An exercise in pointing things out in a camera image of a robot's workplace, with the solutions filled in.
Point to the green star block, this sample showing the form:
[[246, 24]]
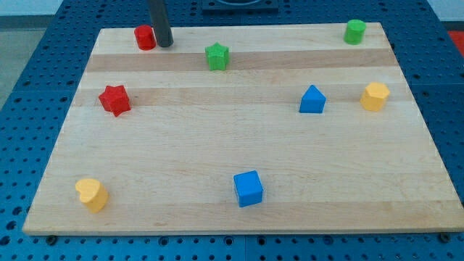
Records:
[[217, 56]]

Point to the red star block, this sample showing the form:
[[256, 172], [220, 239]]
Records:
[[115, 99]]

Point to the light wooden board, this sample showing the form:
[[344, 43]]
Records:
[[168, 163]]

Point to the blue cube block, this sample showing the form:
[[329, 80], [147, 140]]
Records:
[[248, 188]]

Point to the blue triangular prism block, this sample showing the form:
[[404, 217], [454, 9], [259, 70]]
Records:
[[313, 101]]

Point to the dark grey pointer rod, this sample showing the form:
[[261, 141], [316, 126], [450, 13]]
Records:
[[162, 30]]

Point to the red cylinder block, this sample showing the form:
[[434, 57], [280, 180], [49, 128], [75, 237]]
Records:
[[145, 39]]

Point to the yellow hexagon block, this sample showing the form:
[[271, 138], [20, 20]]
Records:
[[375, 96]]

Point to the yellow heart block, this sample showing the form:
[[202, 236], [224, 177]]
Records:
[[92, 194]]

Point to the green cylinder block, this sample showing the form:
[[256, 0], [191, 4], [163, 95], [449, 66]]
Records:
[[354, 32]]

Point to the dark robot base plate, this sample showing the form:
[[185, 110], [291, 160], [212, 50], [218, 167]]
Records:
[[239, 5]]

